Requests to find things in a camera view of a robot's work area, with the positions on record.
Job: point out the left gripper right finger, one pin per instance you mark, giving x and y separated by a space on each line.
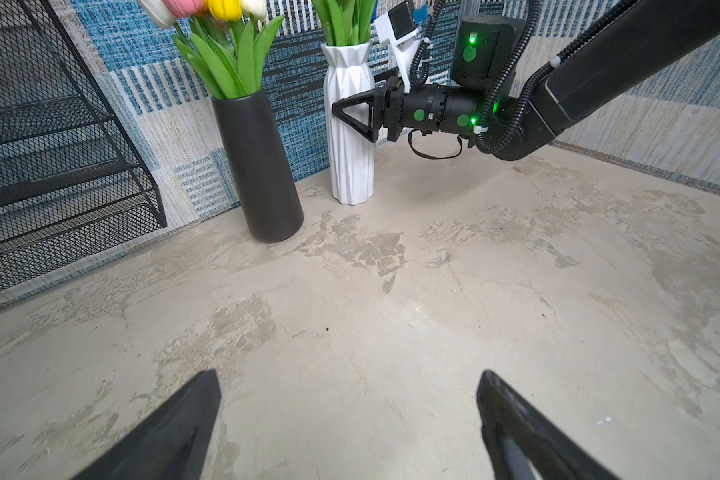
522 443

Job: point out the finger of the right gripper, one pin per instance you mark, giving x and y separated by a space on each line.
359 113

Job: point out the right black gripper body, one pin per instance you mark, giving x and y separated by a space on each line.
386 108

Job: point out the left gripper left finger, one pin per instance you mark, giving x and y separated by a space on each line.
172 442

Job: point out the white tulip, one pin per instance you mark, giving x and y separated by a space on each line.
256 9

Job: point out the black cylindrical vase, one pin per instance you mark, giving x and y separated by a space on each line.
259 166

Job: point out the pink tulip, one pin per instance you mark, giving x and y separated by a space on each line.
184 8

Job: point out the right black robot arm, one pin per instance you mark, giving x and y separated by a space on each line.
629 43

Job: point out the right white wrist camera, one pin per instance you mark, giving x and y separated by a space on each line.
397 30

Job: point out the black wire shelf rack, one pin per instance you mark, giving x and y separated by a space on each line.
72 183

